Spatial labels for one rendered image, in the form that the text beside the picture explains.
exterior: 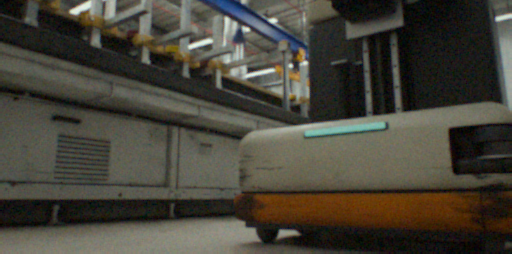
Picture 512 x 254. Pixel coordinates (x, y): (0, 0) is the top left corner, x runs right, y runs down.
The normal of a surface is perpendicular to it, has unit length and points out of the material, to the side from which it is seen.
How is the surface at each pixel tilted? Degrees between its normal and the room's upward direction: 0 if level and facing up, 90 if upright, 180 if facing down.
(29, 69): 90
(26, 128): 91
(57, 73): 90
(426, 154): 90
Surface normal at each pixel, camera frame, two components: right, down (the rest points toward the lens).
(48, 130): 0.81, -0.12
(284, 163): -0.60, -0.17
